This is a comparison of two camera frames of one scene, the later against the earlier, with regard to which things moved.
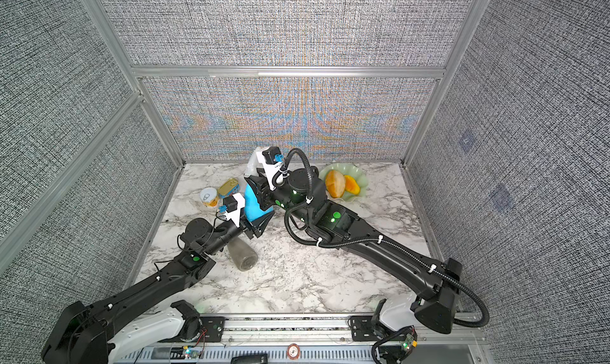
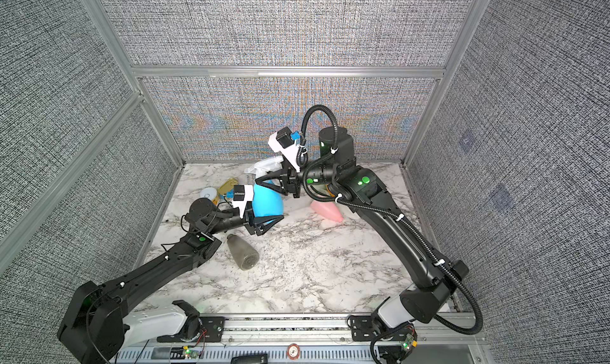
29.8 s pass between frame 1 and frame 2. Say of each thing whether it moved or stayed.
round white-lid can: stayed
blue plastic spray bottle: moved
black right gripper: moved
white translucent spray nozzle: moved
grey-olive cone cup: stayed
